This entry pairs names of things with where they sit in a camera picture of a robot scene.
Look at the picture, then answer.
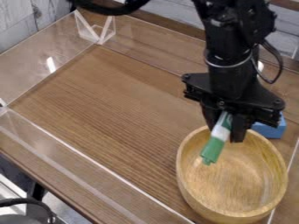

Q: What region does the black equipment lower left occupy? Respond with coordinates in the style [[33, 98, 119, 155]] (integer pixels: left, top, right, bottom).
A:
[[0, 198, 57, 224]]

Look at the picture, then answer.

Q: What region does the blue sponge block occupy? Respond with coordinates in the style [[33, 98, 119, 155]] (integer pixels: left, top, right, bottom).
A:
[[251, 115, 287, 139]]

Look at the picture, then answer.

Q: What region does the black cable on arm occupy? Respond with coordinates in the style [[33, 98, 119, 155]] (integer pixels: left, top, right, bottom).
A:
[[69, 0, 151, 17]]

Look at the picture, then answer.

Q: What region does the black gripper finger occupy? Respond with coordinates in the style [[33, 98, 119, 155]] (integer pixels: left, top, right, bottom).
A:
[[230, 114, 252, 143], [200, 103, 222, 130]]

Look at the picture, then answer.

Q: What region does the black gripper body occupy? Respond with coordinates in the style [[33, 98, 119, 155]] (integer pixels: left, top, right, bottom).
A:
[[182, 73, 286, 128]]

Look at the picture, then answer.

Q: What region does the clear acrylic barrier wall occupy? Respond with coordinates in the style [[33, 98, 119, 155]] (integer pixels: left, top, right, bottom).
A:
[[0, 9, 299, 224]]

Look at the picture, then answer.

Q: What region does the green white Expo marker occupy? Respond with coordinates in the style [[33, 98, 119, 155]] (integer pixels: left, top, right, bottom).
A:
[[200, 111, 232, 165]]

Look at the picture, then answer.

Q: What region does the brown wooden bowl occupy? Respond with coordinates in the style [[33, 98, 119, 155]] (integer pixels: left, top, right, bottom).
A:
[[176, 127, 288, 224]]

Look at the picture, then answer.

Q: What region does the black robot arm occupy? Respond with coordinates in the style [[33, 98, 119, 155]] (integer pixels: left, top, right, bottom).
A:
[[182, 0, 286, 143]]

